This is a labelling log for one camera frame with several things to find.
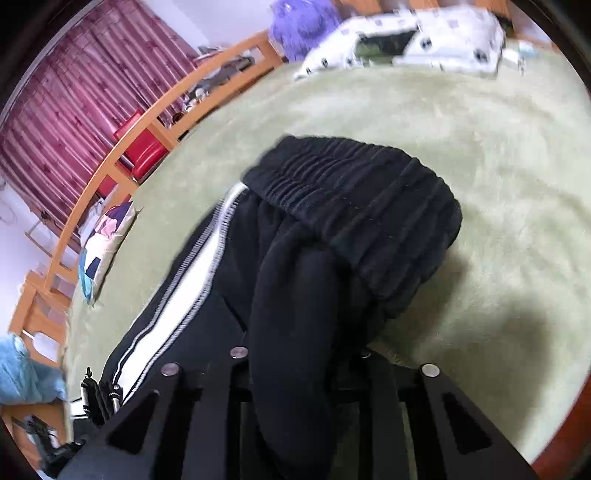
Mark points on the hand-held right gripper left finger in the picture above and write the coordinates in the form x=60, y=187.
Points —
x=217, y=415

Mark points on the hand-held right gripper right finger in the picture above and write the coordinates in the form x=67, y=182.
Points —
x=383, y=415

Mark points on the black pants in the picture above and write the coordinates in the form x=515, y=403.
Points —
x=351, y=221

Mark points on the light blue towel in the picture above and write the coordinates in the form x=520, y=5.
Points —
x=27, y=369

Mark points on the geometric print pillow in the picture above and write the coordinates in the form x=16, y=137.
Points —
x=101, y=244

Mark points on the red chair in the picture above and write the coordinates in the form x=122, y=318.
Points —
x=141, y=147
x=108, y=185

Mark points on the green fleece blanket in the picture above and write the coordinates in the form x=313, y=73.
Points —
x=508, y=184

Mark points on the maroon striped curtain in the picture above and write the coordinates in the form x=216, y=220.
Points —
x=69, y=92

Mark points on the pile of grey clutter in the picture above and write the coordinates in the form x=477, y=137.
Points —
x=217, y=76

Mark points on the white floral pillow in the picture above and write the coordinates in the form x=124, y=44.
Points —
x=452, y=32

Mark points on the purple plush toy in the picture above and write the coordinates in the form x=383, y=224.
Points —
x=300, y=23

